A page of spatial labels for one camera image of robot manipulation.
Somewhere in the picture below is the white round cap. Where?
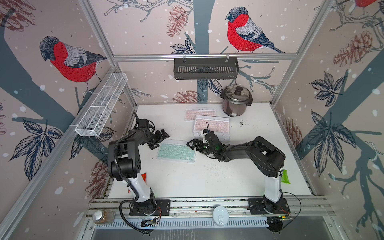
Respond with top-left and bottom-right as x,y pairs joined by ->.
213,206 -> 230,226

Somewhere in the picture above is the pink keyboard back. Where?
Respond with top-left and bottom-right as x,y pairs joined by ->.
185,107 -> 217,122

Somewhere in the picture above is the black cable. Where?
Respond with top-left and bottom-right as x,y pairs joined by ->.
119,199 -> 157,235
278,170 -> 302,232

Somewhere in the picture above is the black hanging basket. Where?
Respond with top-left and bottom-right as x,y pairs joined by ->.
174,58 -> 239,80

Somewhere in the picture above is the green packet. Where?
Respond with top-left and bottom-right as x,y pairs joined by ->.
281,170 -> 290,184

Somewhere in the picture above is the red packet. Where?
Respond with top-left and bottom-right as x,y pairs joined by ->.
129,173 -> 150,195

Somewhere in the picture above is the left black cable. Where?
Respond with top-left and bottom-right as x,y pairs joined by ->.
119,199 -> 157,235

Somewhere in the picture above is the pink keyboard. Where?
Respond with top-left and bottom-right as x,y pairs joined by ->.
193,115 -> 230,142
185,107 -> 217,122

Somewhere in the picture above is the steel rice cooker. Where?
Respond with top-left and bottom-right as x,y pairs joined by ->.
220,85 -> 253,117

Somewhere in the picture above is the aluminium front rail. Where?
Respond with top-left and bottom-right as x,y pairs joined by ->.
84,194 -> 336,219

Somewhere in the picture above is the right black cable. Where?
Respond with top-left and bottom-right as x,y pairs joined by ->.
278,170 -> 302,232

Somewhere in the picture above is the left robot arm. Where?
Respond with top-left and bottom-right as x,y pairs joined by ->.
108,119 -> 170,215

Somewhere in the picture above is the green keyboard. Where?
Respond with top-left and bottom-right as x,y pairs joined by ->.
156,139 -> 196,164

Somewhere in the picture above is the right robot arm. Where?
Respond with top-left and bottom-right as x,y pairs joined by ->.
187,129 -> 286,214

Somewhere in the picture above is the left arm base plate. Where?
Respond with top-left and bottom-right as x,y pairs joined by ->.
129,199 -> 171,217

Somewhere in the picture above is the glass jar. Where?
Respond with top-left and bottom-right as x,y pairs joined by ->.
92,210 -> 115,224

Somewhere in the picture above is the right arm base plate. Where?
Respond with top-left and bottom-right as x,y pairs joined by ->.
248,197 -> 291,215

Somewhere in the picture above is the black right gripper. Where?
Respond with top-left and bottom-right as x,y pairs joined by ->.
186,137 -> 217,155

